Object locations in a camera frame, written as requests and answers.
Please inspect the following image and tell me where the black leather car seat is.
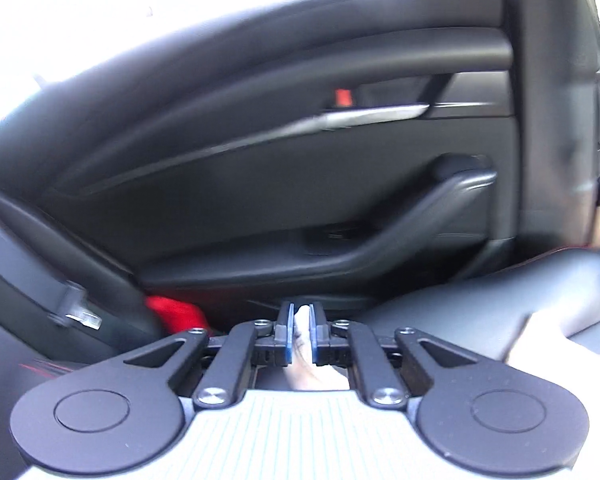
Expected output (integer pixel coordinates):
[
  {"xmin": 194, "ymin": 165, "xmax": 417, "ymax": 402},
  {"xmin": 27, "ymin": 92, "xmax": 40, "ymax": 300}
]
[{"xmin": 350, "ymin": 250, "xmax": 600, "ymax": 396}]

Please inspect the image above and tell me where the chrome door handle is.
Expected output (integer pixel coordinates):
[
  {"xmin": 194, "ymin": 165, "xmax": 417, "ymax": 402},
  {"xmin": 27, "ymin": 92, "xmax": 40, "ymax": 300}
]
[{"xmin": 265, "ymin": 102, "xmax": 431, "ymax": 136}]

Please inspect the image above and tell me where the grey seat belt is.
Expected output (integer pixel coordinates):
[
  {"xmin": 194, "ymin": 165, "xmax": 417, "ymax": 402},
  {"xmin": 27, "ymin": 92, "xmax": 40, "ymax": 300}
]
[{"xmin": 0, "ymin": 205, "xmax": 103, "ymax": 331}]

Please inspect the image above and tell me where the black car door panel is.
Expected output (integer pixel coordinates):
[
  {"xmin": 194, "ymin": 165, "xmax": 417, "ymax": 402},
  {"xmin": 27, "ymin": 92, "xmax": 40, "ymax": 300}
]
[{"xmin": 0, "ymin": 0, "xmax": 526, "ymax": 311}]

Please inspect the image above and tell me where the black door pillar trim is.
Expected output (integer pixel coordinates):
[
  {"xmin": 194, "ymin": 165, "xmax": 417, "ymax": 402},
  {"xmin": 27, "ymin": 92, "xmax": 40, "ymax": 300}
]
[{"xmin": 500, "ymin": 0, "xmax": 600, "ymax": 256}]

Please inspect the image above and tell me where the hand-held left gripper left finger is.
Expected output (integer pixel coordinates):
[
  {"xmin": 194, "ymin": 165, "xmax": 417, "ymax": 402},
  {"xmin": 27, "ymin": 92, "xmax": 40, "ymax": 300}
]
[{"xmin": 122, "ymin": 301, "xmax": 295, "ymax": 409}]

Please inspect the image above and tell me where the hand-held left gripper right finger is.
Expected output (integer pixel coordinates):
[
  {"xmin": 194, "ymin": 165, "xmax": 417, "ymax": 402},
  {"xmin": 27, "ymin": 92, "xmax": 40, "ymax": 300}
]
[{"xmin": 310, "ymin": 301, "xmax": 478, "ymax": 408}]

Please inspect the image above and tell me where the red cloth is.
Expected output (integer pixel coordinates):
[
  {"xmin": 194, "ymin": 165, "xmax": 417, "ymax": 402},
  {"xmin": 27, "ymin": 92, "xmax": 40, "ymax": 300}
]
[{"xmin": 145, "ymin": 295, "xmax": 210, "ymax": 337}]

